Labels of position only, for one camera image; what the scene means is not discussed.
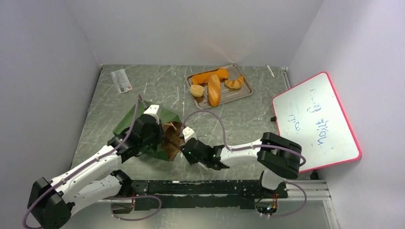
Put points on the fake round bread roll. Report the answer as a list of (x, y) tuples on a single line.
[(197, 90)]

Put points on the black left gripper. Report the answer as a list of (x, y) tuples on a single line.
[(160, 134)]

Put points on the aluminium rail frame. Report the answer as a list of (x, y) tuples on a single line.
[(300, 190)]

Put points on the fake croissant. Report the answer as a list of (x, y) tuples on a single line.
[(235, 84)]

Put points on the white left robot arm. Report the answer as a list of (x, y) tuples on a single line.
[(52, 202)]

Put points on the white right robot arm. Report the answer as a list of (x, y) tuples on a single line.
[(281, 157)]

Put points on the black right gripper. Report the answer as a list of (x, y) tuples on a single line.
[(191, 159)]

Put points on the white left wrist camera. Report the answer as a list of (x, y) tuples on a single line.
[(154, 111)]

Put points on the pink framed whiteboard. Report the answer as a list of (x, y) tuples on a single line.
[(311, 115)]

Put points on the fake baguette loaf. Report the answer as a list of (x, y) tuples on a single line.
[(214, 90)]

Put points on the metal tongs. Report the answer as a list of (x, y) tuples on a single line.
[(182, 156)]

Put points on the orange fake braided bread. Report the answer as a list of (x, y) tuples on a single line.
[(203, 77)]

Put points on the white marker pen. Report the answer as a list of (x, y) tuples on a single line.
[(270, 70)]

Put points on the green paper bag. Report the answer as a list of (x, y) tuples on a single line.
[(170, 122)]

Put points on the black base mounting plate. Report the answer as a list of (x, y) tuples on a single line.
[(200, 193)]

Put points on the white paper receipt card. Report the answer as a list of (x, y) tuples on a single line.
[(121, 81)]

